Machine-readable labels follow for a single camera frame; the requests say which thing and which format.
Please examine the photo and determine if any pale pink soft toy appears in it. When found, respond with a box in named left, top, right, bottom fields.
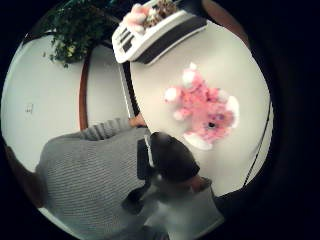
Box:
left=123, top=3, right=152, bottom=35

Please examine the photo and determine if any pink and white soft toy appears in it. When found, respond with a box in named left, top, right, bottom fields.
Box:
left=163, top=61, right=241, bottom=151

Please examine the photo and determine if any green potted plant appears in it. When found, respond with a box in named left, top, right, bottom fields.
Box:
left=42, top=0, right=118, bottom=68

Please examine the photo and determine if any white plastic basket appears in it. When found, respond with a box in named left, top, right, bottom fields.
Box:
left=111, top=0, right=209, bottom=65

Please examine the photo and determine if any thin black cable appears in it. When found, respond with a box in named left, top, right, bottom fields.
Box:
left=242, top=99, right=273, bottom=188

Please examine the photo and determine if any brown wooden post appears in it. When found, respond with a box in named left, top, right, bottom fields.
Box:
left=78, top=49, right=93, bottom=131

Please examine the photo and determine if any brown soft toy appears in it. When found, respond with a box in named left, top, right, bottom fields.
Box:
left=146, top=0, right=178, bottom=28

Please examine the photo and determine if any the person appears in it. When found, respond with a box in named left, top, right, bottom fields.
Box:
left=34, top=116, right=225, bottom=240

